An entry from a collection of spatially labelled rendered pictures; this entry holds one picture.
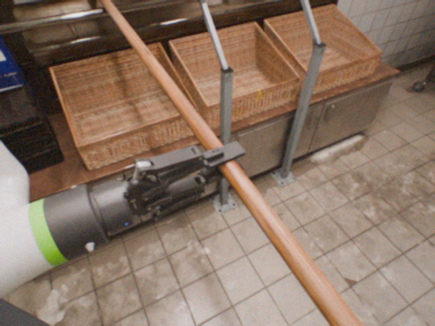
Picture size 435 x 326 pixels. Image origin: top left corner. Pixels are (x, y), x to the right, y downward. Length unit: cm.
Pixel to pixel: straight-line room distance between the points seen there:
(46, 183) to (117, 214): 103
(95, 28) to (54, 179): 72
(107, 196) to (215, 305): 126
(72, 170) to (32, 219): 101
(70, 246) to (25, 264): 5
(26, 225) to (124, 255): 137
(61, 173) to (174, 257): 75
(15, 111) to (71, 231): 107
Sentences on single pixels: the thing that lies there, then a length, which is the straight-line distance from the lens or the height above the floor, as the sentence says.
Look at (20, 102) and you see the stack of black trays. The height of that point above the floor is 83.
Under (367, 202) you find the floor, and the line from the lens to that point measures 211.
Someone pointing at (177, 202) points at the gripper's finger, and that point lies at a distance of 48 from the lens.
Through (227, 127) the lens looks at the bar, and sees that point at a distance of 135.
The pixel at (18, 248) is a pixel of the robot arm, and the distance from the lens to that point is 42.
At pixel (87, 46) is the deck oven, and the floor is 90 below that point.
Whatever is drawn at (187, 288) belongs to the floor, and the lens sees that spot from 163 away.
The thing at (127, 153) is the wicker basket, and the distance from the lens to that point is 137.
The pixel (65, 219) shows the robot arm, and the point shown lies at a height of 124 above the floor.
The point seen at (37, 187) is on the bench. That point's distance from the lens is 143.
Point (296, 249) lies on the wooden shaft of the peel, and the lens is 39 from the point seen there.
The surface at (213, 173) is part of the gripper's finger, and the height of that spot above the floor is 118.
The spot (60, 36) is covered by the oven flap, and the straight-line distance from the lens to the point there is 158.
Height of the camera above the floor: 155
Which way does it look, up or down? 48 degrees down
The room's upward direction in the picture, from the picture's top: straight up
